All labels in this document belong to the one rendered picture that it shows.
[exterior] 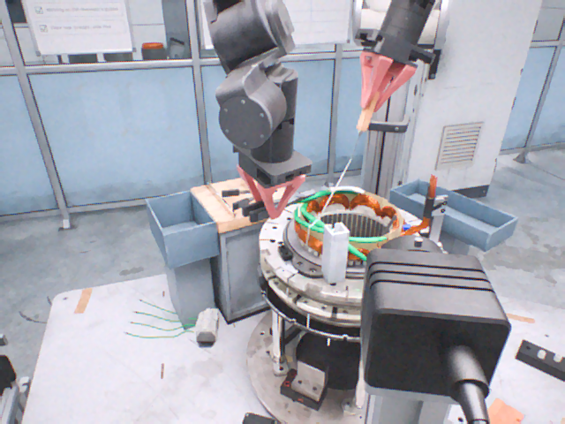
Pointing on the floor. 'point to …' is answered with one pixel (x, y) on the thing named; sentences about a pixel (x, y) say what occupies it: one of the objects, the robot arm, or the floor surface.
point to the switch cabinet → (467, 95)
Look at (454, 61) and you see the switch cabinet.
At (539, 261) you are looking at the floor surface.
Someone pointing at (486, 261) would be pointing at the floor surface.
